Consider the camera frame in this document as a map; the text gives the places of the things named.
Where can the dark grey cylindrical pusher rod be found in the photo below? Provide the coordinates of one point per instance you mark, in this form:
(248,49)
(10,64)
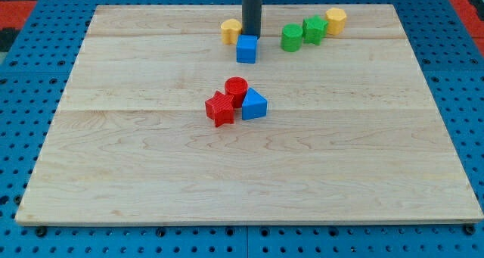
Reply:
(251,17)

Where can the blue cube block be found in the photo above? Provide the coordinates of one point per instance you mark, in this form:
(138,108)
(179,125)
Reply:
(246,49)

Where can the yellow heart block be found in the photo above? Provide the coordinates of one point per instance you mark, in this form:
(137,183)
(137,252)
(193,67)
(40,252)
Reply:
(230,31)

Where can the green cylinder block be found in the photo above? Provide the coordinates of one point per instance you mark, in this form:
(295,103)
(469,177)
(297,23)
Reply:
(291,37)

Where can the green star block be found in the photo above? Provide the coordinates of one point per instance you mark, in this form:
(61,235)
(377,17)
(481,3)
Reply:
(314,29)

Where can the yellow hexagon block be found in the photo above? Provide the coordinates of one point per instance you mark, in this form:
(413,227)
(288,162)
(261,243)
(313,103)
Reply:
(336,18)

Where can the red cylinder block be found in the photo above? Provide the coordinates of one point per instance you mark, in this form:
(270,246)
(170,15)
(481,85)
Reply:
(237,87)

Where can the blue triangle block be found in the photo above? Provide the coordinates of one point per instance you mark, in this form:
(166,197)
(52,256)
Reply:
(254,105)

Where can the red star block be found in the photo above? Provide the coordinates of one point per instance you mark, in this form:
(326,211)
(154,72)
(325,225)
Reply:
(219,108)

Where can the light wooden board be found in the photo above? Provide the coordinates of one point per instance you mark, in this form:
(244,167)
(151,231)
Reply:
(352,135)

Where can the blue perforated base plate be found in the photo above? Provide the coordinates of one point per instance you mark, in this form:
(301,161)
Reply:
(36,69)

